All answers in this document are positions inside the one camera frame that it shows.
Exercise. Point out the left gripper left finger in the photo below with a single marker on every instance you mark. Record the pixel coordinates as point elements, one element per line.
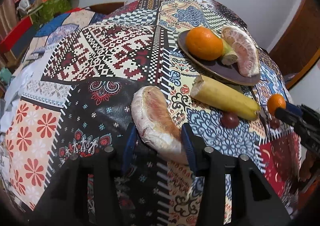
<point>130,138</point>

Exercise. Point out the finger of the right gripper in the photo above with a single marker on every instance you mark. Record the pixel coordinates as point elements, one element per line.
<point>288,117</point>
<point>294,109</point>

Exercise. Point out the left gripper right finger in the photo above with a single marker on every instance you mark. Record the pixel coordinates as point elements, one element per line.
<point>193,147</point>

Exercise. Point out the small mandarin orange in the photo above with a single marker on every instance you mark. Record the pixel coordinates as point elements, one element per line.
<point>274,102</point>

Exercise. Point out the yellow banana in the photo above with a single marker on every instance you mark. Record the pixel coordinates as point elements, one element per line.
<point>223,97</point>

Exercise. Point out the dark red grape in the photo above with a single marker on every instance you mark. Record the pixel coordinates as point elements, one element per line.
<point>229,120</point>

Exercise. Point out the colourful patchwork tablecloth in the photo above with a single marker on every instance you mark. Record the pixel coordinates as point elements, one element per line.
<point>104,72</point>

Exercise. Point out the dark purple plate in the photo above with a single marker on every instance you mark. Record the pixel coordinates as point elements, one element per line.
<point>216,68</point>

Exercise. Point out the peeled pomelo segment on plate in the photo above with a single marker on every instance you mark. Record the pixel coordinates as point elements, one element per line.
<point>244,47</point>

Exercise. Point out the small banana piece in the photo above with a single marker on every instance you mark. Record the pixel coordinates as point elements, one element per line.
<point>223,51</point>

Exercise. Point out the large orange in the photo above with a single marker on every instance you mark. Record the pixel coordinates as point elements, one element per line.
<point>204,44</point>

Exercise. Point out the green storage box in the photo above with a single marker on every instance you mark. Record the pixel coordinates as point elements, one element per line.
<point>49,10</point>

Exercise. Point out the red box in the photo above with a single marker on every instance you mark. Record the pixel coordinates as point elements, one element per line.
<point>17,32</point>

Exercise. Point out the striped curtain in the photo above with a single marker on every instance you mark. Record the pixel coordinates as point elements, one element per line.
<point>9,17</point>

